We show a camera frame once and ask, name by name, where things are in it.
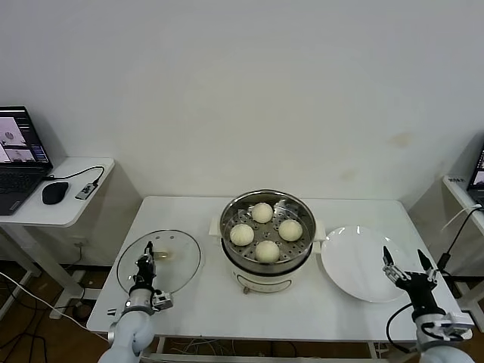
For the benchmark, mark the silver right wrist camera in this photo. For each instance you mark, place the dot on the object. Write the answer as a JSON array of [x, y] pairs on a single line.
[[455, 327]]

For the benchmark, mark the white side table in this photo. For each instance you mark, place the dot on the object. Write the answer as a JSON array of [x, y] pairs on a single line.
[[75, 211]]

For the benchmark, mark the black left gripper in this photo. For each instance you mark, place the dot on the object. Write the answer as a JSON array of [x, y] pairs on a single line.
[[145, 274]]

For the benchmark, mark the white main table frame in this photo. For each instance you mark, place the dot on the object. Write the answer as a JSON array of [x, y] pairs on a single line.
[[372, 349]]

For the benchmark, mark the glass pot lid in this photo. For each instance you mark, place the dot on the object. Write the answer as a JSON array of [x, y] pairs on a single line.
[[181, 264]]

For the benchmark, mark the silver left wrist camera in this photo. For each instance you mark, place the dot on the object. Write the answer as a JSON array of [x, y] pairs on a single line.
[[162, 300]]

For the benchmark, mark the steel steamer basket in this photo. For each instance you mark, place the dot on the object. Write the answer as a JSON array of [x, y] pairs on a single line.
[[242, 211]]

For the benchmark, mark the black computer mouse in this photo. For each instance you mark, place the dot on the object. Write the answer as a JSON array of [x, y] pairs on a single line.
[[55, 193]]

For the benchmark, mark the white steamed baozi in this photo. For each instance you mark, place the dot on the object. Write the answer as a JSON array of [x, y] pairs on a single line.
[[241, 234], [267, 251], [290, 230], [261, 212]]

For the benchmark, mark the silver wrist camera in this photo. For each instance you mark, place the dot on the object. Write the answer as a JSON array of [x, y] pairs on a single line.
[[162, 300], [455, 327]]

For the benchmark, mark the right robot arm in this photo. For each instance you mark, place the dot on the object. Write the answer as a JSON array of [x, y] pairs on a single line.
[[446, 355]]

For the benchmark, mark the dark laptop with lit screen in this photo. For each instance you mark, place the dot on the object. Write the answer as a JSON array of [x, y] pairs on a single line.
[[477, 174]]

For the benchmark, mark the grey usb hub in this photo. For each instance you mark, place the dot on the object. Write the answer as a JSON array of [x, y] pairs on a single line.
[[85, 191]]

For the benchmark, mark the white round plate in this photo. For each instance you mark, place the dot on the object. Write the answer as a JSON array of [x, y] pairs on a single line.
[[355, 264]]

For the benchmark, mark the black open laptop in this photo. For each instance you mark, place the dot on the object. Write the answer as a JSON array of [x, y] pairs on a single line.
[[15, 181]]

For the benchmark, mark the black power adapter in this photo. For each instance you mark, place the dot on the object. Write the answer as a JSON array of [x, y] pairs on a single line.
[[444, 261]]

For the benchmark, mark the white wall socket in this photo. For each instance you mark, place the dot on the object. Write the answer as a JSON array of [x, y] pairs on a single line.
[[78, 241]]

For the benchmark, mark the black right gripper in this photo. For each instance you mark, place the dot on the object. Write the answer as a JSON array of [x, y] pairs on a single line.
[[419, 291]]

